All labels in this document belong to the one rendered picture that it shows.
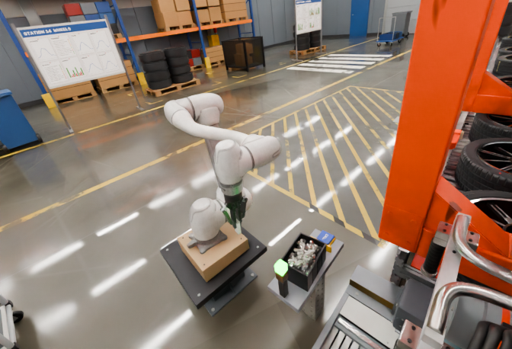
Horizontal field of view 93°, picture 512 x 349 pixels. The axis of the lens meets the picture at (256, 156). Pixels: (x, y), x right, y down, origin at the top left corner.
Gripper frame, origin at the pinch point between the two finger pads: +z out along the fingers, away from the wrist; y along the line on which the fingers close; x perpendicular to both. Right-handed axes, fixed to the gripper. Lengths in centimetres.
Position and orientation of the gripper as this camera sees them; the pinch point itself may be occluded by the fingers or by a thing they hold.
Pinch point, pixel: (237, 226)
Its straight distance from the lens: 111.8
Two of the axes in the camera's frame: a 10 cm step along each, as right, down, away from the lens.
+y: -7.8, 3.5, -5.2
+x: 6.2, 3.6, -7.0
